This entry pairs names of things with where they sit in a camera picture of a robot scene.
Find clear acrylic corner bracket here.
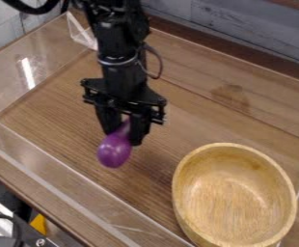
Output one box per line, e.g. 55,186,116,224
66,12,98,51

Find yellow black device base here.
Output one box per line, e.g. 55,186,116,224
14,211,78,247

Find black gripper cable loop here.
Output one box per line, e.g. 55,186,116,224
136,42,164,81

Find clear acrylic barrier wall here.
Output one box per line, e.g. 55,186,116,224
0,17,299,247

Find purple toy eggplant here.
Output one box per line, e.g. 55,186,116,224
96,121,131,168

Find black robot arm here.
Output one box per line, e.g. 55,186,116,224
72,0,168,146

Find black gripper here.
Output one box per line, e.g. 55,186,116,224
82,57,168,147

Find black cable bottom left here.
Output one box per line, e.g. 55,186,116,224
0,213,24,247

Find brown wooden bowl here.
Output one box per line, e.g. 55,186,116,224
171,143,298,247

